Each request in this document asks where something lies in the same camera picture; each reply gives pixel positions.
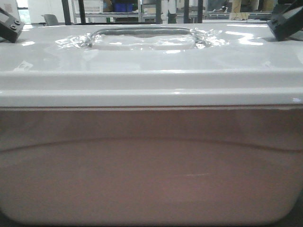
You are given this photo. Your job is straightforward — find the black metal frame rack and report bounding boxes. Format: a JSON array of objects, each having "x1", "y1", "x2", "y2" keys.
[{"x1": 62, "y1": 0, "x2": 207, "y2": 25}]

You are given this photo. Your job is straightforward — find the white lidded storage bin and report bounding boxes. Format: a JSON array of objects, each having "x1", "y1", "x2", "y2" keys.
[{"x1": 0, "y1": 21, "x2": 303, "y2": 227}]

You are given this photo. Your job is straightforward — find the grey office chair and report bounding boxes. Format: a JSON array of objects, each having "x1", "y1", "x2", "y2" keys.
[{"x1": 42, "y1": 14, "x2": 60, "y2": 26}]

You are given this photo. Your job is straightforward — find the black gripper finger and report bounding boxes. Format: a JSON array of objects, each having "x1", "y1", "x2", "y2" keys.
[
  {"x1": 267, "y1": 0, "x2": 303, "y2": 41},
  {"x1": 0, "y1": 8, "x2": 24, "y2": 43}
]

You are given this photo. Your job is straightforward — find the white basket on back shelf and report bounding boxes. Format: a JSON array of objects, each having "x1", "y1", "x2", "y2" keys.
[{"x1": 83, "y1": 0, "x2": 103, "y2": 14}]

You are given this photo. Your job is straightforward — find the blue bins on back shelf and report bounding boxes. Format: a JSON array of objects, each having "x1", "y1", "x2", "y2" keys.
[{"x1": 114, "y1": 3, "x2": 133, "y2": 12}]

